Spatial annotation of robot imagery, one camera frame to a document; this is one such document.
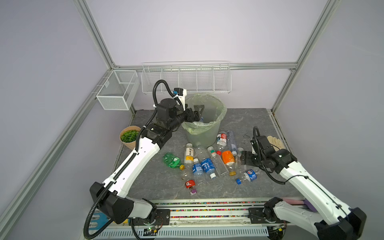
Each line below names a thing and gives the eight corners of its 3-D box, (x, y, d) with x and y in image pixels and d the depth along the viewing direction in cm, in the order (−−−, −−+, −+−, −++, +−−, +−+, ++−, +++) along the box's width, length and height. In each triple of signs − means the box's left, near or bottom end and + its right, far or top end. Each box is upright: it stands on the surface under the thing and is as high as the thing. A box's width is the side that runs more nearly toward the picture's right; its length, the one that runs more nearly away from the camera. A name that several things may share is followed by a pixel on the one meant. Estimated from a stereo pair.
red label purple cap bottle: (192, 196, 82) (191, 194, 78) (184, 185, 85) (183, 182, 82) (199, 190, 84) (199, 188, 80) (191, 179, 87) (191, 177, 84)
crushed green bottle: (161, 162, 94) (160, 160, 92) (167, 153, 98) (166, 151, 96) (176, 170, 91) (176, 168, 89) (182, 161, 95) (181, 159, 93)
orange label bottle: (223, 176, 87) (224, 174, 85) (221, 152, 97) (221, 150, 94) (236, 176, 87) (237, 174, 85) (232, 152, 97) (233, 150, 94)
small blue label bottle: (196, 186, 83) (196, 184, 80) (189, 161, 93) (189, 158, 90) (206, 184, 84) (207, 181, 81) (199, 159, 94) (199, 156, 91)
